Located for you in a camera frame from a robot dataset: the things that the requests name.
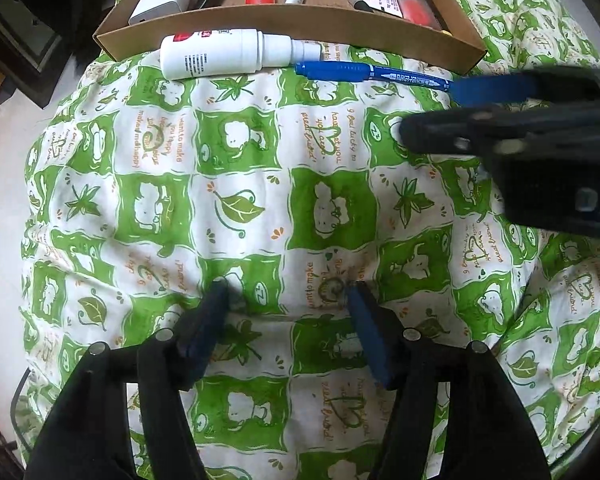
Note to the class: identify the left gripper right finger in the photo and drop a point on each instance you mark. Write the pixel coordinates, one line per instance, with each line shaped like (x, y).
(380, 333)

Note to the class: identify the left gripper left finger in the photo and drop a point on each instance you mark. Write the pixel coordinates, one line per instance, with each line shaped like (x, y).
(197, 332)

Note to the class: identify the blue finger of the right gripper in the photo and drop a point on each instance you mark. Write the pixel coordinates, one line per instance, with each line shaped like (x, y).
(476, 91)
(443, 132)

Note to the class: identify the red number candle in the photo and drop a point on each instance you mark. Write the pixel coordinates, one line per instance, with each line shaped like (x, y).
(419, 12)

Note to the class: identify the black stick gold end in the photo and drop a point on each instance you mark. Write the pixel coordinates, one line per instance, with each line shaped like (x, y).
(445, 27)

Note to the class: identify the blue marker pen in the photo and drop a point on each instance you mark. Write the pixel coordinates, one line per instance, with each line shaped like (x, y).
(358, 72)

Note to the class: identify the white spray bottle red label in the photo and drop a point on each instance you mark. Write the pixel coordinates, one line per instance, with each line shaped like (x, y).
(231, 52)

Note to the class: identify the white usb charger plug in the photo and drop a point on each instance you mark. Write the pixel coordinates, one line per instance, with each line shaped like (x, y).
(146, 10)

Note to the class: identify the brown cardboard tray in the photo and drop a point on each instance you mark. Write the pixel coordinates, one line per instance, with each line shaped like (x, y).
(456, 46)

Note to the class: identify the green white patterned cloth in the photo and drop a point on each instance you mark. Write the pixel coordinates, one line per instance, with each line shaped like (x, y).
(144, 192)

